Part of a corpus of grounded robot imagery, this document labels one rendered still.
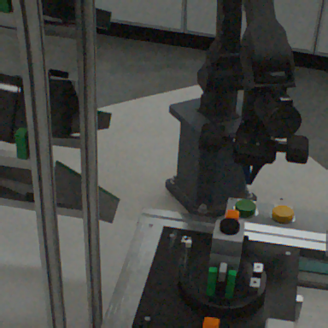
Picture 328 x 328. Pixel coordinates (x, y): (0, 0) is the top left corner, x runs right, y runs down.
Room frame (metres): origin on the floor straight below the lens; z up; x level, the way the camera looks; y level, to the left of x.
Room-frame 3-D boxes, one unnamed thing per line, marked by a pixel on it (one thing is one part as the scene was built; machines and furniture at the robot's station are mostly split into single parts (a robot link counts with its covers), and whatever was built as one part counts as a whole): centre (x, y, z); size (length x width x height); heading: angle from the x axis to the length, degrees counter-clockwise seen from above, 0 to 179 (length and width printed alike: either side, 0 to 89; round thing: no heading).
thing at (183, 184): (1.17, 0.00, 0.96); 0.15 x 0.15 x 0.20; 36
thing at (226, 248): (0.77, -0.03, 1.06); 0.08 x 0.04 x 0.07; 175
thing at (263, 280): (0.78, -0.03, 0.98); 0.14 x 0.14 x 0.02
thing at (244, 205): (0.99, -0.07, 0.96); 0.04 x 0.04 x 0.02
